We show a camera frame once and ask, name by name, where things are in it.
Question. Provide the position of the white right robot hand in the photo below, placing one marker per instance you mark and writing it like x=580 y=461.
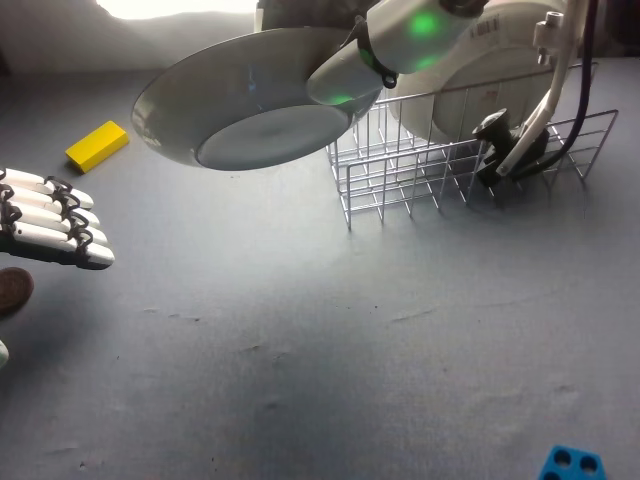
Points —
x=415 y=35

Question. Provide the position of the white plate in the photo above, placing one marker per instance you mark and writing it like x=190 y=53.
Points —
x=480 y=100
x=235 y=95

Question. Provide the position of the yellow rectangular block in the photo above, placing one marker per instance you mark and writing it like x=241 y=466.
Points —
x=97 y=147

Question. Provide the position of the white backdrop sheet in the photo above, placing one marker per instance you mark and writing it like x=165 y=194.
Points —
x=75 y=40

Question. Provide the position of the grey table cloth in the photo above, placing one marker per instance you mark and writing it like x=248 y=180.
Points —
x=250 y=350

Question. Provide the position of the blue pentagon block with holes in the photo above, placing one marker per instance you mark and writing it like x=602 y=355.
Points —
x=570 y=465

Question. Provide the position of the brown sandwich cookie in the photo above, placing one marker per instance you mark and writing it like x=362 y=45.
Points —
x=14 y=290

